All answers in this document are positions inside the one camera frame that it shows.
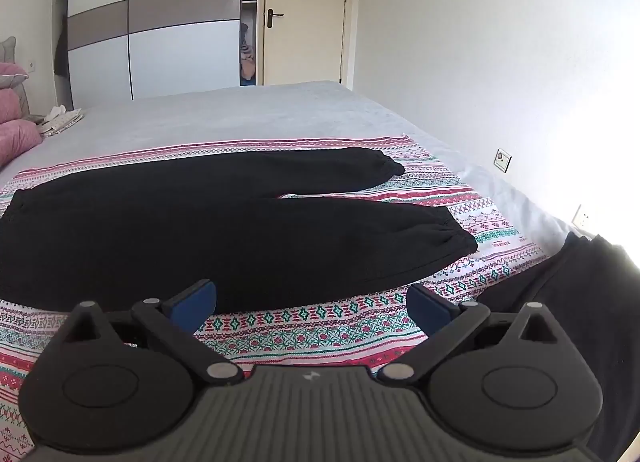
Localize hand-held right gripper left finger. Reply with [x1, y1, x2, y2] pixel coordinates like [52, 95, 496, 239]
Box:
[44, 279, 240, 387]

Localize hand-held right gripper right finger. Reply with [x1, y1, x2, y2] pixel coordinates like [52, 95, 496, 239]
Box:
[379, 284, 577, 387]

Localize black pants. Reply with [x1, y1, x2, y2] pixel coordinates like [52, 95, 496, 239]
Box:
[0, 147, 479, 315]

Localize patterned red green blanket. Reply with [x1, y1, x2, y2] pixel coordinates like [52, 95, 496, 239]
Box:
[0, 134, 549, 462]

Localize person's dark clothing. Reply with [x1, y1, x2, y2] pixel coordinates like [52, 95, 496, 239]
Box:
[476, 231, 640, 462]

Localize bed with grey sheet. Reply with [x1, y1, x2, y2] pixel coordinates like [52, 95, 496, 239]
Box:
[0, 80, 581, 263]

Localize pink bolster pillow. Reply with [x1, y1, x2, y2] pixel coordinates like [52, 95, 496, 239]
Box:
[0, 119, 44, 169]
[0, 88, 24, 125]

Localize clothes in wardrobe shelf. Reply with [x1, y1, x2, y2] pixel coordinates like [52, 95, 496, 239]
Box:
[238, 0, 261, 86]

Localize white and grey wardrobe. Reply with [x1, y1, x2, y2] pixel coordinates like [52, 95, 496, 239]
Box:
[52, 0, 262, 110]

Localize pink pillow with white piping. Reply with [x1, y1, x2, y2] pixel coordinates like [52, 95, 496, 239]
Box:
[0, 61, 29, 90]

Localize grey quilted pillow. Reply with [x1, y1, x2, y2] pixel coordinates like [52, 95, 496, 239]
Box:
[0, 36, 27, 92]

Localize cream door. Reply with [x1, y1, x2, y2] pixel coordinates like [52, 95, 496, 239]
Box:
[257, 0, 352, 88]

